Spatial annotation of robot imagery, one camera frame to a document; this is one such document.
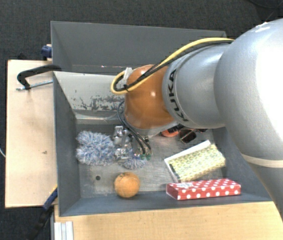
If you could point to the small orange round thing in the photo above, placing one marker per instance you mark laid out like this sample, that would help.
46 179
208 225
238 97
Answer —
169 133

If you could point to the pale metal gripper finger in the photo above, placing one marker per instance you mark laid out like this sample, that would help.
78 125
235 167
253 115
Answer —
122 153
120 134

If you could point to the grey metal bin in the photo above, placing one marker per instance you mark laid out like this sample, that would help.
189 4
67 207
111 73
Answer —
86 46

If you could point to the yellow-green patterned packet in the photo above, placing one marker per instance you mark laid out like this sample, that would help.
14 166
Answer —
197 162

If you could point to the pale wood flat board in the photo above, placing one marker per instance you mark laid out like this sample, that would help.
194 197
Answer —
28 134

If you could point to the red white-dotted box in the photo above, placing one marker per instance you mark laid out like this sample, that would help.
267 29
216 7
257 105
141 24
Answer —
204 189

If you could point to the orange fruit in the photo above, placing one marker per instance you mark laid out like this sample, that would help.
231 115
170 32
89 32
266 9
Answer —
127 185

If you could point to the blue and white fluffy cloth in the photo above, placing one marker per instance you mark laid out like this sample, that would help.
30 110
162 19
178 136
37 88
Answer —
95 149

